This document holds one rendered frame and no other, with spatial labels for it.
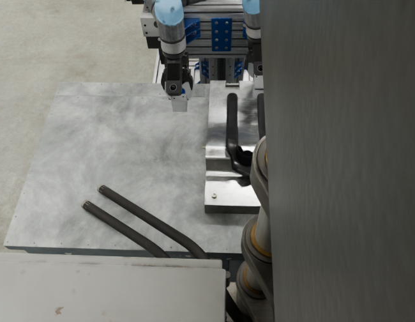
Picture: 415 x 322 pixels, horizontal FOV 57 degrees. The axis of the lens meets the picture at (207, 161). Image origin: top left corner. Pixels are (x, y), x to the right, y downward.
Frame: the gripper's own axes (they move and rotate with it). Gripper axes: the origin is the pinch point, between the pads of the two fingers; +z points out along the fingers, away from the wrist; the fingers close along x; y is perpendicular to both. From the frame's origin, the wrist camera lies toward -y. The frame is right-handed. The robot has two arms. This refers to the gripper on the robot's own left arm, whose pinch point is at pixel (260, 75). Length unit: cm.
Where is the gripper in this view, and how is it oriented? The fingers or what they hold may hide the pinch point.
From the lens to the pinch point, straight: 140.7
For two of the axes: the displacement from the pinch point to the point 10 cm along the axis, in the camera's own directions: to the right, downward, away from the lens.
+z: 1.7, 4.2, 8.9
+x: -9.8, 0.5, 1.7
